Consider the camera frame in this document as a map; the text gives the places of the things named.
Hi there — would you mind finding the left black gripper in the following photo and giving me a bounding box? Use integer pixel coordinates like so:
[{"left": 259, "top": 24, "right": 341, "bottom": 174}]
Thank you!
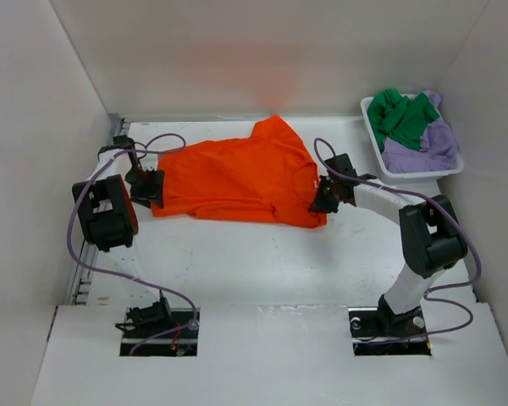
[{"left": 124, "top": 166, "right": 164, "bottom": 209}]

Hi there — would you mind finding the orange t-shirt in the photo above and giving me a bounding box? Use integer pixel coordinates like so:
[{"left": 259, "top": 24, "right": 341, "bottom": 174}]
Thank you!
[{"left": 152, "top": 115, "right": 327, "bottom": 229}]

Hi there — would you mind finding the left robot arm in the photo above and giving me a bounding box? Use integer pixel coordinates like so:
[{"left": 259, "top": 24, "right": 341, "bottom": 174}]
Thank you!
[{"left": 72, "top": 135, "right": 173, "bottom": 339}]

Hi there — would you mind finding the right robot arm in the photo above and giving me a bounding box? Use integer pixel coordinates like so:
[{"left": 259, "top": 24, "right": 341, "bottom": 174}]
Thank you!
[{"left": 309, "top": 154, "right": 472, "bottom": 346}]

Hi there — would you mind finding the green t-shirt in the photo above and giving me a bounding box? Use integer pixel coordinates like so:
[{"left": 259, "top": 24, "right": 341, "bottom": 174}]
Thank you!
[{"left": 367, "top": 89, "right": 439, "bottom": 152}]

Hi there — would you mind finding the white plastic bin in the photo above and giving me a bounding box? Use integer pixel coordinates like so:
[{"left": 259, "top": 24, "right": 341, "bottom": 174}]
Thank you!
[{"left": 360, "top": 96, "right": 465, "bottom": 185}]

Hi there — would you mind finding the lavender t-shirt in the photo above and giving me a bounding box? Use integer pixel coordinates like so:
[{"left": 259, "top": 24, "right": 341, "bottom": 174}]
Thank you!
[{"left": 381, "top": 90, "right": 458, "bottom": 173}]

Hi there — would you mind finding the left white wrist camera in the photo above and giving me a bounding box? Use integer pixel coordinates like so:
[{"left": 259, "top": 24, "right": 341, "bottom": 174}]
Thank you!
[{"left": 138, "top": 154, "right": 159, "bottom": 171}]

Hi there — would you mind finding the aluminium rail left edge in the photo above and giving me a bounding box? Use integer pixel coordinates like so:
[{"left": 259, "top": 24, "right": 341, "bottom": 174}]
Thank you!
[{"left": 65, "top": 112, "right": 130, "bottom": 305}]

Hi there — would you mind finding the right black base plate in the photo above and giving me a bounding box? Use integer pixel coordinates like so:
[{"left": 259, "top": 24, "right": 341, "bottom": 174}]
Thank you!
[{"left": 348, "top": 306, "right": 431, "bottom": 356}]

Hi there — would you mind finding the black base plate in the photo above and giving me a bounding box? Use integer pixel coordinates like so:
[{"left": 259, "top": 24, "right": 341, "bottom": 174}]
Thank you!
[
  {"left": 119, "top": 308, "right": 199, "bottom": 358},
  {"left": 348, "top": 306, "right": 431, "bottom": 356}
]

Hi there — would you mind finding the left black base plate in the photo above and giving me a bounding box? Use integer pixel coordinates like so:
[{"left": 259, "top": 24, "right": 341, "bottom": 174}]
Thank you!
[{"left": 119, "top": 308, "right": 199, "bottom": 358}]

